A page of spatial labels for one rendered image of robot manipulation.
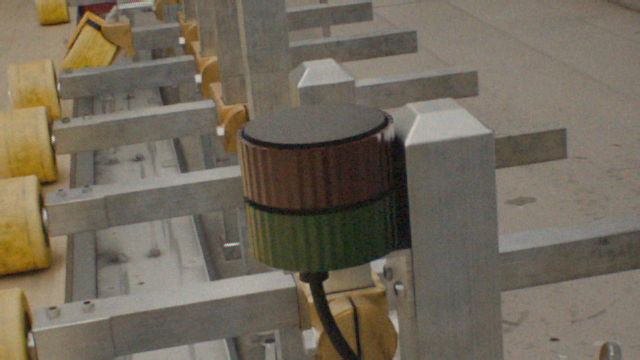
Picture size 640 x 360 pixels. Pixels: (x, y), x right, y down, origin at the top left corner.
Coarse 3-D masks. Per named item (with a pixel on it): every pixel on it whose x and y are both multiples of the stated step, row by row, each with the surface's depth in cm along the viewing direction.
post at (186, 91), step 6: (168, 6) 214; (174, 6) 214; (180, 6) 214; (168, 12) 214; (174, 12) 214; (174, 18) 214; (174, 48) 216; (180, 48) 216; (174, 54) 216; (180, 54) 217; (180, 84) 218; (186, 84) 218; (192, 84) 219; (180, 90) 219; (186, 90) 219; (192, 90) 219; (180, 96) 219; (186, 96) 219; (192, 96) 219; (180, 102) 221; (186, 102) 220
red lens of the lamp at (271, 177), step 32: (384, 128) 42; (256, 160) 42; (288, 160) 41; (320, 160) 41; (352, 160) 41; (384, 160) 42; (256, 192) 42; (288, 192) 41; (320, 192) 41; (352, 192) 41
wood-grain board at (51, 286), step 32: (0, 0) 250; (32, 0) 246; (0, 32) 212; (32, 32) 209; (64, 32) 206; (0, 64) 184; (0, 96) 162; (64, 160) 129; (64, 256) 101; (0, 288) 95; (32, 288) 95; (64, 288) 94
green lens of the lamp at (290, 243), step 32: (256, 224) 43; (288, 224) 42; (320, 224) 42; (352, 224) 42; (384, 224) 43; (256, 256) 44; (288, 256) 42; (320, 256) 42; (352, 256) 42; (384, 256) 43
